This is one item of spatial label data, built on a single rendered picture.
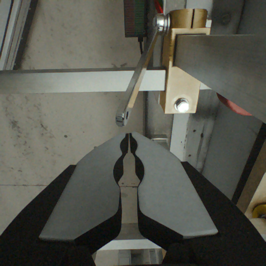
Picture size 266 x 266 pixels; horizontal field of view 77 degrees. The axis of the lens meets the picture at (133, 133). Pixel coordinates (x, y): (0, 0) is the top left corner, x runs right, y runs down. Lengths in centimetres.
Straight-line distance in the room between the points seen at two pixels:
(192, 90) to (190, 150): 40
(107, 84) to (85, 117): 101
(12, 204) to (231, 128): 202
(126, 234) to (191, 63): 28
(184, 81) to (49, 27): 102
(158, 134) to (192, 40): 33
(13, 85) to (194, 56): 25
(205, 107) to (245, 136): 16
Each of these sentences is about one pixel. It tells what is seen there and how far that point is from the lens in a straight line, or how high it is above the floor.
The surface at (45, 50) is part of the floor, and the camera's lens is 122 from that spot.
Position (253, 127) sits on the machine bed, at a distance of 47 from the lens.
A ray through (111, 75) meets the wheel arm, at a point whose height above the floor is 86.
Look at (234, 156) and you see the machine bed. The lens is 54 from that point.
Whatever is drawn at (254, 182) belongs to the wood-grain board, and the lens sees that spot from 40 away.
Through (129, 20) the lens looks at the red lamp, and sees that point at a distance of 41.
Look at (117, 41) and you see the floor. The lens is 112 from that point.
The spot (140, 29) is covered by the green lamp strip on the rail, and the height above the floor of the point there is 70.
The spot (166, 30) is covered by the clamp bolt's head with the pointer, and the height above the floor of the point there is 85.
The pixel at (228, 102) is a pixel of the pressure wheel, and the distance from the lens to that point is 26.
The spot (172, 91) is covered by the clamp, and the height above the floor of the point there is 87.
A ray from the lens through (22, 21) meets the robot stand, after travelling 107.
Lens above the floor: 111
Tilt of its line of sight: 60 degrees down
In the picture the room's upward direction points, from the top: 178 degrees clockwise
